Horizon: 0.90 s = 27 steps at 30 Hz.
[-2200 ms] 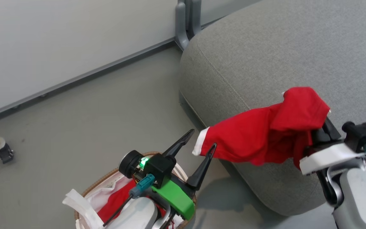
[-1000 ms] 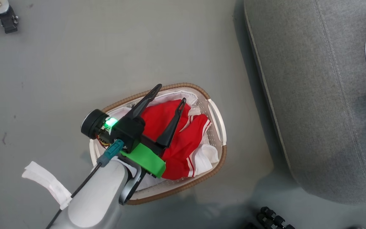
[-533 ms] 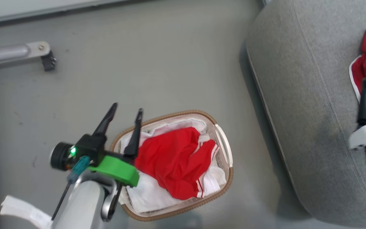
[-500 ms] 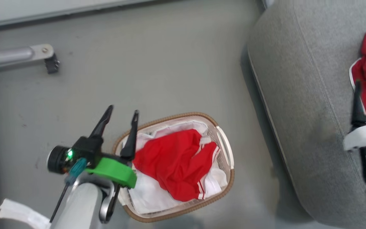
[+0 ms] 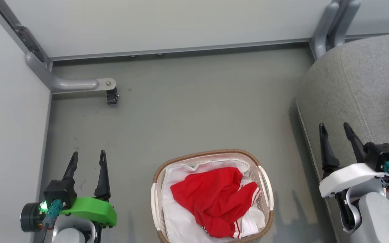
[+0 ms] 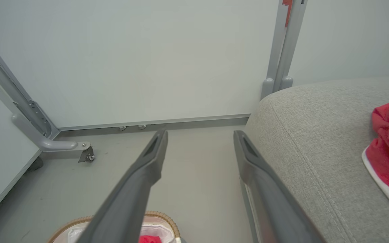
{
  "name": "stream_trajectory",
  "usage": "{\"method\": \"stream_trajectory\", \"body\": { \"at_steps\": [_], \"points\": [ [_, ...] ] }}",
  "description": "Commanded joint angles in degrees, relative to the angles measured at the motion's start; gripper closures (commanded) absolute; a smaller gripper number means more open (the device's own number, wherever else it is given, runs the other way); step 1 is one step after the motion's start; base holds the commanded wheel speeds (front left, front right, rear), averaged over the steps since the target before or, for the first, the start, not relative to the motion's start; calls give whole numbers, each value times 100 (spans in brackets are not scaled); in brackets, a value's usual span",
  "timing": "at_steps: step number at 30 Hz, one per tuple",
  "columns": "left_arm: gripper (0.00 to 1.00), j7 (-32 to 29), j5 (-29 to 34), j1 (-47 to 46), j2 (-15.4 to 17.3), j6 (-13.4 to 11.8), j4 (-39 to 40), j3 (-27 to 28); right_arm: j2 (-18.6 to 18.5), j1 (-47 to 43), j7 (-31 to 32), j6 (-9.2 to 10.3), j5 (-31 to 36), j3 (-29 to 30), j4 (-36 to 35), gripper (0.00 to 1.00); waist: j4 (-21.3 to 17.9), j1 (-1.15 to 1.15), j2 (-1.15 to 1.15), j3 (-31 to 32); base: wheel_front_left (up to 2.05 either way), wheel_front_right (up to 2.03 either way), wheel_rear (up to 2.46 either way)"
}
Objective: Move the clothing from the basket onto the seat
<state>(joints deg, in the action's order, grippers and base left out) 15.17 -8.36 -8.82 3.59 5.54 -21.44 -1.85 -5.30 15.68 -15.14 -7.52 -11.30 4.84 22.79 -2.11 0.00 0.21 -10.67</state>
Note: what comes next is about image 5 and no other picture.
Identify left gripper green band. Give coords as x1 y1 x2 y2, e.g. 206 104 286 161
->
20 150 118 233

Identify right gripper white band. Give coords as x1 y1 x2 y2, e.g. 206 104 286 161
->
319 122 389 198

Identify white laundry basket brown rim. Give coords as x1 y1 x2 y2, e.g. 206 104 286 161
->
151 149 275 243

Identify grey fabric sofa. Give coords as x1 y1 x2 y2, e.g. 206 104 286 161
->
296 32 389 243

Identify black caster wheel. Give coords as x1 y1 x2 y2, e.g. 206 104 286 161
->
106 88 119 105

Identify grey metal partition foot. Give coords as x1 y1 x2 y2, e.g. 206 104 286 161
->
25 51 116 94

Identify grey metal partition leg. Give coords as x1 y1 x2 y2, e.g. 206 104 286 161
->
309 0 362 60

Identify red garment white stripes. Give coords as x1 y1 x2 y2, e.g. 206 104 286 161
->
170 167 262 239

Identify grey partition bottom rail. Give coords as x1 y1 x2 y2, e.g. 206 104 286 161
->
48 32 389 62

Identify grey slotted partition post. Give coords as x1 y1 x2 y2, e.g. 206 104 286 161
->
0 0 52 70

